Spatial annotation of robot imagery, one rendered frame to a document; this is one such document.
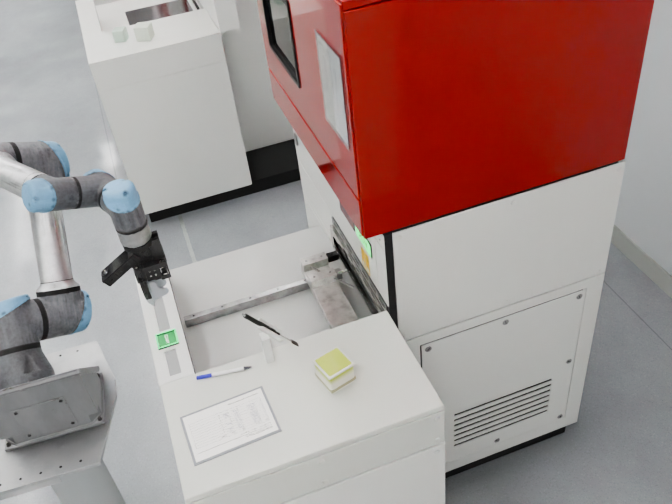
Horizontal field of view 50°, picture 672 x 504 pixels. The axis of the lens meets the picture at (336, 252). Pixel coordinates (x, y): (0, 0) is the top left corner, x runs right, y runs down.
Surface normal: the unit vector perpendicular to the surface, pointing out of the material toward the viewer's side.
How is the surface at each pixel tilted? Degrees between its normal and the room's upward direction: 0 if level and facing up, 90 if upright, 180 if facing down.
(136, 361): 0
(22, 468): 0
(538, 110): 90
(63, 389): 90
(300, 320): 0
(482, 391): 90
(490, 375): 90
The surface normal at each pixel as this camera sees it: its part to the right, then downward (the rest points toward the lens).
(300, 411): -0.10, -0.76
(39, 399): 0.28, 0.60
